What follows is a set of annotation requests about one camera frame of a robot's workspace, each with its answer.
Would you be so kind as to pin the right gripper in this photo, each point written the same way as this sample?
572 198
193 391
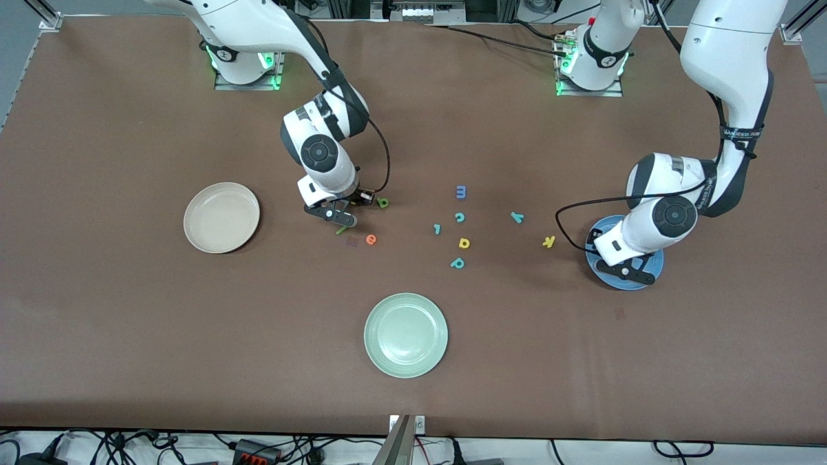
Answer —
359 197

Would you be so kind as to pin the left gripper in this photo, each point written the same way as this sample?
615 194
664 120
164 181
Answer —
591 237

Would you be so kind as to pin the teal foam letter y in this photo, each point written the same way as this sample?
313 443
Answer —
517 217

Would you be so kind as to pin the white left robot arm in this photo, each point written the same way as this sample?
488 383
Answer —
730 58

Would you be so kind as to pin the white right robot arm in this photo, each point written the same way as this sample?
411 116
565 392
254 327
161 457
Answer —
258 29

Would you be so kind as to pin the blue plate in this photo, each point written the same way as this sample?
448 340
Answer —
656 261

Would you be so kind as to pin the blue foam letter m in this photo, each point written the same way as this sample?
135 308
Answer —
460 192

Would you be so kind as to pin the teal foam letter q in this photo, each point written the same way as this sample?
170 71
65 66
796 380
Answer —
454 265

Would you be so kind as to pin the pale green plate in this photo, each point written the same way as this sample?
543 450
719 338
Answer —
406 335

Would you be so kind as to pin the beige brown plate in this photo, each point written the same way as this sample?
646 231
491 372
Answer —
221 217

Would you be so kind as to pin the silver metal box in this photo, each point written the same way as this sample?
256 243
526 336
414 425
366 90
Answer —
420 13

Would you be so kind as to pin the black plug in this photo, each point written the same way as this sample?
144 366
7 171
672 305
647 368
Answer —
456 456

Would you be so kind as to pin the black red power strip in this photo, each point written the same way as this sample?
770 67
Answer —
255 453

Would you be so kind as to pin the black power adapter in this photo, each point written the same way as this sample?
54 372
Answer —
39 460

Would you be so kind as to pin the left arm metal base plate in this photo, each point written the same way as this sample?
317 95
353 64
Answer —
591 93

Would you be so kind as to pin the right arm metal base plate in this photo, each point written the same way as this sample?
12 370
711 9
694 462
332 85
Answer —
249 86

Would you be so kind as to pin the metal camera post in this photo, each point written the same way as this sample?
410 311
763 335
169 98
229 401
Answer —
399 445

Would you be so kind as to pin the metal corner bracket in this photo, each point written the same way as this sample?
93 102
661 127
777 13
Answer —
50 22
791 32

